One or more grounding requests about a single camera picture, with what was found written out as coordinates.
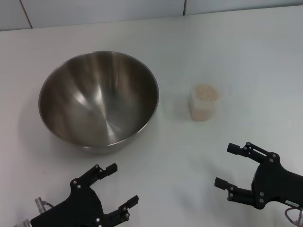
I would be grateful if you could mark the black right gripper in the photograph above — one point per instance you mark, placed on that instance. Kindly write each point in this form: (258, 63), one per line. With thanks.
(274, 184)

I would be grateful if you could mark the clear plastic cup of rice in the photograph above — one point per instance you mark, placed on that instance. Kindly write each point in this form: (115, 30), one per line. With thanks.
(206, 93)

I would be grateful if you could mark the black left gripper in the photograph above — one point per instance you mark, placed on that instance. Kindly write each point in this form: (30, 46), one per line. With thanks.
(80, 205)

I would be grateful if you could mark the stainless steel mixing bowl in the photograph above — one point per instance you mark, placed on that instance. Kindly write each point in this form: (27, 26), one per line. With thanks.
(99, 99)

